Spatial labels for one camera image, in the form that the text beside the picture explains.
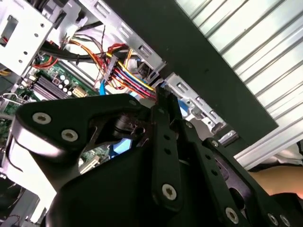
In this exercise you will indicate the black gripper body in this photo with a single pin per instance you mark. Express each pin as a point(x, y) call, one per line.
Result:
point(106, 201)

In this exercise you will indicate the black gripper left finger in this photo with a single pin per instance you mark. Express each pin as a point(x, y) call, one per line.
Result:
point(71, 111)

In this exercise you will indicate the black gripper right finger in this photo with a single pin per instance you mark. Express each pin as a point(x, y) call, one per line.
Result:
point(208, 165)

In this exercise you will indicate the hard disk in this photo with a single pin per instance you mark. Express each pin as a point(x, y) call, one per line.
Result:
point(183, 108)

